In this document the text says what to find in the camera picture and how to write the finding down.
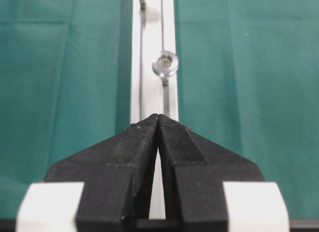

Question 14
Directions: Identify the silver pulley shaft far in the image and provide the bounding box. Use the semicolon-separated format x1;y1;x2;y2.
139;0;160;22

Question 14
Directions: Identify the silver pulley shaft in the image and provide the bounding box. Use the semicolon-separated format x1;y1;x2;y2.
152;50;179;86
139;0;160;22

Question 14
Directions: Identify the green table cloth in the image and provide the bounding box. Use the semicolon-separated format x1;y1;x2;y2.
0;0;319;219

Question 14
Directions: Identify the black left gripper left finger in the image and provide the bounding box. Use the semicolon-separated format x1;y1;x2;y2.
14;113;160;232

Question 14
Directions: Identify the silver pulley shaft near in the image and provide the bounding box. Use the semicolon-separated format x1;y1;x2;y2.
152;50;179;86

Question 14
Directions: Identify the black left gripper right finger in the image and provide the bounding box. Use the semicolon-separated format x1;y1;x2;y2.
159;114;291;232

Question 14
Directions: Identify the aluminium extrusion rail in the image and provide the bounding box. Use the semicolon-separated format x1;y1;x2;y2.
129;0;180;220

